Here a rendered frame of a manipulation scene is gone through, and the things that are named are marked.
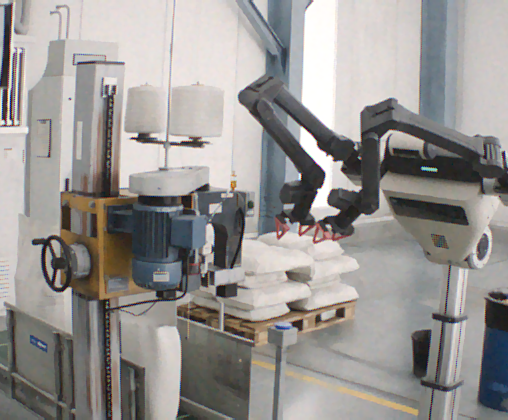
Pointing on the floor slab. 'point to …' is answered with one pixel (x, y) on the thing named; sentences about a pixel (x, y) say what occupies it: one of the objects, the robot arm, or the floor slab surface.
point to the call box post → (279, 382)
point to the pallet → (258, 331)
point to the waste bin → (507, 352)
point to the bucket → (421, 340)
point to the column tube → (91, 166)
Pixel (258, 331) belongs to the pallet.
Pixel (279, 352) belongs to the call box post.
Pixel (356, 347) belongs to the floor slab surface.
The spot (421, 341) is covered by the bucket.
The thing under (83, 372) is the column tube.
